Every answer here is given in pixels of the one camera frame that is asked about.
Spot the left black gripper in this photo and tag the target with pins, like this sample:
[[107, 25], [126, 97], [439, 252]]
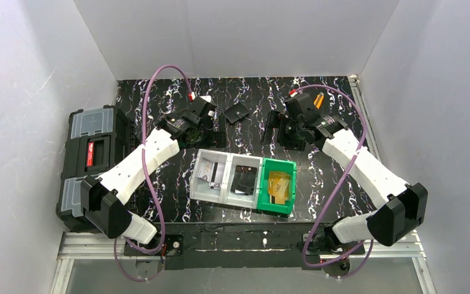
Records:
[[213, 132]]

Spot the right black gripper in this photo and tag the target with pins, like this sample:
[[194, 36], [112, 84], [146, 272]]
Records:
[[281, 132]]

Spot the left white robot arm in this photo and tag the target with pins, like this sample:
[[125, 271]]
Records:
[[104, 198]]

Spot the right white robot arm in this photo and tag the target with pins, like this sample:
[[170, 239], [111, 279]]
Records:
[[400, 206]]

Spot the white cards in left bin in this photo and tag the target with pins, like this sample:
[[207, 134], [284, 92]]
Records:
[[212, 173]]

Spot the gold cards in green bin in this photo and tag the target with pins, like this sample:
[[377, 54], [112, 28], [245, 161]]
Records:
[[278, 187]]

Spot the black cards in middle bin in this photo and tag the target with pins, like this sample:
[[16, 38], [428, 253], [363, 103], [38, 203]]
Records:
[[244, 179]]

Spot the green bin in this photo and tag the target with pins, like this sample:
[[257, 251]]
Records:
[[263, 202]]

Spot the orange black utility knife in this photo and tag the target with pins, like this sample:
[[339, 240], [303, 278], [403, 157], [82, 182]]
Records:
[[319, 100]]

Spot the grey bin left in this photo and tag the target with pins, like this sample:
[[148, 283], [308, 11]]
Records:
[[199, 190]]

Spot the grey bin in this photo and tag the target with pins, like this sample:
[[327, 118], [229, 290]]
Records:
[[199, 190], [241, 200]]

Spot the grey bin middle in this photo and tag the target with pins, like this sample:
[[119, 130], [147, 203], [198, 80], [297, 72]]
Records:
[[241, 200]]

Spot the black tool box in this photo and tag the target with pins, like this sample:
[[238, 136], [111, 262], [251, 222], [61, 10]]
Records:
[[98, 139]]

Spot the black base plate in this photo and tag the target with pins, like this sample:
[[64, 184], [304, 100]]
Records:
[[233, 245]]

